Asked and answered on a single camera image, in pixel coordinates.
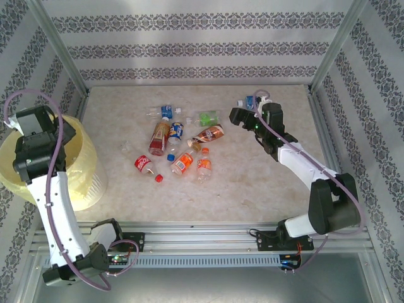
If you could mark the blue label water bottle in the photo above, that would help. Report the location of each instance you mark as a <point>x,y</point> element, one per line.
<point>166,111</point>
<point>249,101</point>

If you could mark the brown cola bottle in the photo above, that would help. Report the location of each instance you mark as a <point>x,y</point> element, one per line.
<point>211,133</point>

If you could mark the green label clear bottle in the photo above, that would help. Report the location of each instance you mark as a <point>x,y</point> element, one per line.
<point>206,117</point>

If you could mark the blue pepsi bottle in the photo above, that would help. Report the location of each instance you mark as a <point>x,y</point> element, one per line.
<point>176,130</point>

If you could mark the orange bottle brown cap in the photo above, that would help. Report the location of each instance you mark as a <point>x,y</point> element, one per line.
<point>183,161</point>

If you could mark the red coca cola bottle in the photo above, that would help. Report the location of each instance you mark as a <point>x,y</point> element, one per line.
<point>143,162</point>

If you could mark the red gold tea bottle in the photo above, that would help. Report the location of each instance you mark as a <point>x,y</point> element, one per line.
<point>159,137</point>

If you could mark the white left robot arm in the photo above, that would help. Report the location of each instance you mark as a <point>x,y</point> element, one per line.
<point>57,214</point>

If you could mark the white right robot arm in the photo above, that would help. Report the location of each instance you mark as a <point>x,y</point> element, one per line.
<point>300,161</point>

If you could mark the yellow lined waste bin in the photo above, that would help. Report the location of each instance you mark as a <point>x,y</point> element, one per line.
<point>82,164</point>

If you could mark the left circuit board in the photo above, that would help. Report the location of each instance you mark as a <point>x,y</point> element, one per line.
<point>115,259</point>

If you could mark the circuit board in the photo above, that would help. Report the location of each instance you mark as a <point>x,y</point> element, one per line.
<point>288,262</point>
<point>115,259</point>

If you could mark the right circuit board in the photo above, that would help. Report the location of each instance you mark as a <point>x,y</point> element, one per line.
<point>288,262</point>

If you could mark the aluminium frame post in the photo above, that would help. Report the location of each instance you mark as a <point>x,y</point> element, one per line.
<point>60,44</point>
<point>336,44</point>

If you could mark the black right mount plate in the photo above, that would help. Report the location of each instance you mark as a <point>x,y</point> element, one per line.
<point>263,241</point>

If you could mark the black mount plate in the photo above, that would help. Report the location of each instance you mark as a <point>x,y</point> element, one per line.
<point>137,241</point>
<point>263,241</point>

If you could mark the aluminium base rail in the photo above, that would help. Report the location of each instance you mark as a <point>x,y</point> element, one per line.
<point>202,235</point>

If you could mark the black left mount plate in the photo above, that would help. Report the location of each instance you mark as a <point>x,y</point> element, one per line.
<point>137,241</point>

